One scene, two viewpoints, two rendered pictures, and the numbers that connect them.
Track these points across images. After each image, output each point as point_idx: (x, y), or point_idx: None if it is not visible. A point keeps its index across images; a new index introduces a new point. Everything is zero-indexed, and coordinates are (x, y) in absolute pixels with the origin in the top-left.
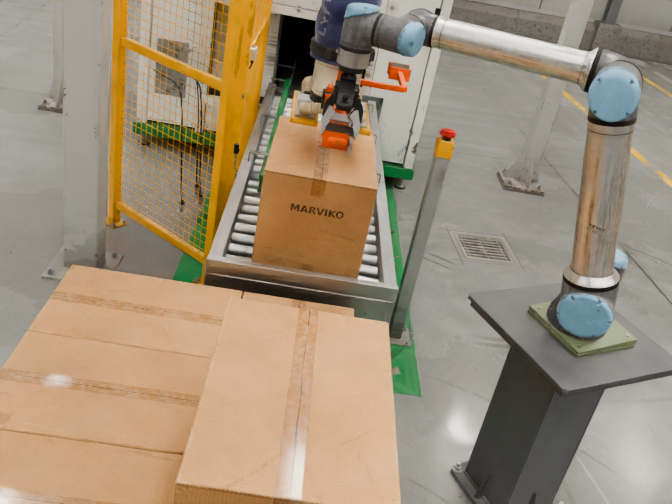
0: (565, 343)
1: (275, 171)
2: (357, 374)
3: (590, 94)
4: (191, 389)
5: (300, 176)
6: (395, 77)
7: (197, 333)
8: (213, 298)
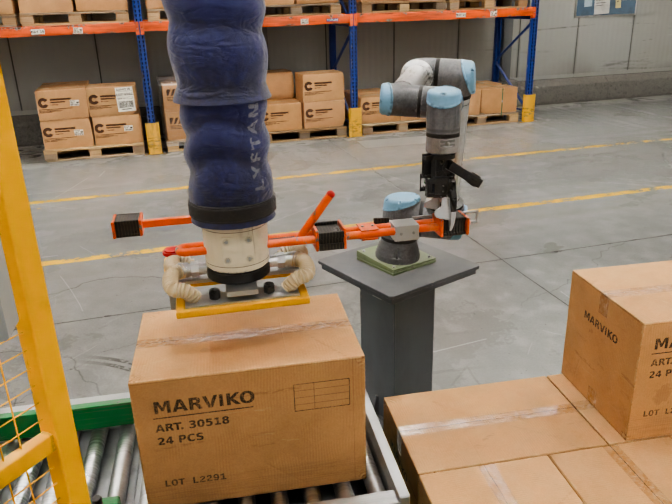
0: (425, 262)
1: (360, 348)
2: (648, 272)
3: (473, 80)
4: (610, 463)
5: (354, 333)
6: (143, 229)
7: (529, 485)
8: (455, 492)
